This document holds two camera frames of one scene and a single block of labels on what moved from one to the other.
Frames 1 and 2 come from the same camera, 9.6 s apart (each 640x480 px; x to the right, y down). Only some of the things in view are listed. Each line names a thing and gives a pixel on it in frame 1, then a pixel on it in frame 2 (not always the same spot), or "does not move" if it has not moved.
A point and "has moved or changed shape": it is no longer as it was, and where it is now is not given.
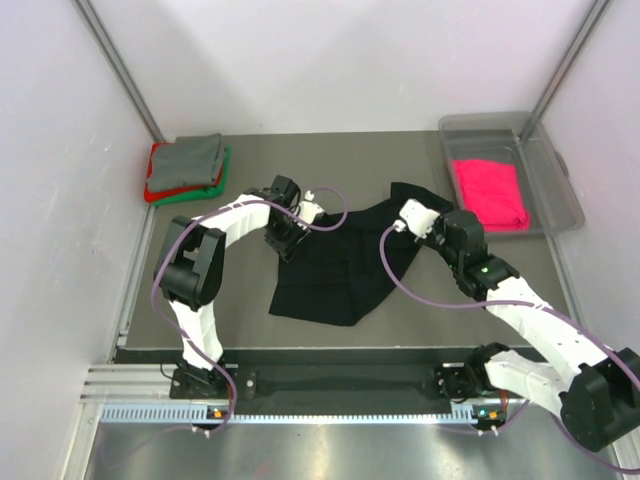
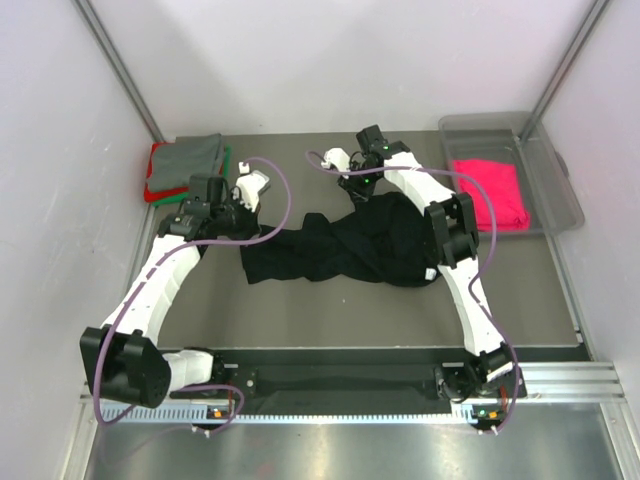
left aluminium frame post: [85, 9] does not move
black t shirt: [334, 273] has moved or changed shape
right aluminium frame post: [595, 13] does not move
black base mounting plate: [246, 374] does not move
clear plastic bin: [506, 168] does not move
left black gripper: [286, 248] -> [250, 227]
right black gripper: [437, 224] -> [357, 194]
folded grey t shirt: [187, 161] does not move
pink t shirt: [491, 190] does not move
